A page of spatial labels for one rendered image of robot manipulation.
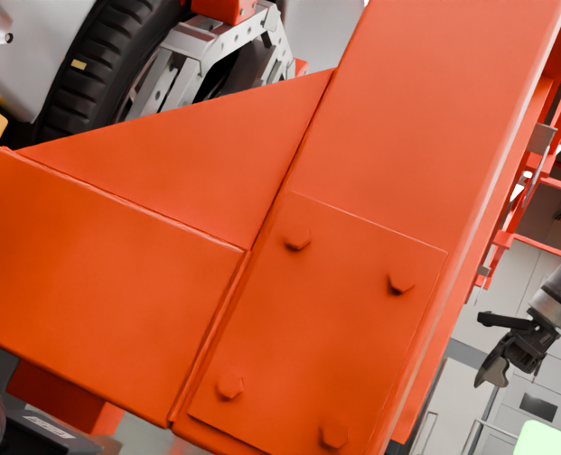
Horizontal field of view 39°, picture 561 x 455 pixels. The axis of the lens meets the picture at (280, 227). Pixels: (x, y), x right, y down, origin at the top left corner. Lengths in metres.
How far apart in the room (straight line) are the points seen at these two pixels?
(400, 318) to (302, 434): 0.12
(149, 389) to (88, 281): 0.11
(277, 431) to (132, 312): 0.16
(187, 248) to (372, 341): 0.17
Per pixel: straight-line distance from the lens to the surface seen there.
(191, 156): 0.71
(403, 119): 0.68
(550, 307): 1.78
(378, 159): 0.67
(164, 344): 0.66
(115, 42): 1.09
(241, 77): 1.35
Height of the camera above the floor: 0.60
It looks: 9 degrees up
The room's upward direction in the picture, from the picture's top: 25 degrees clockwise
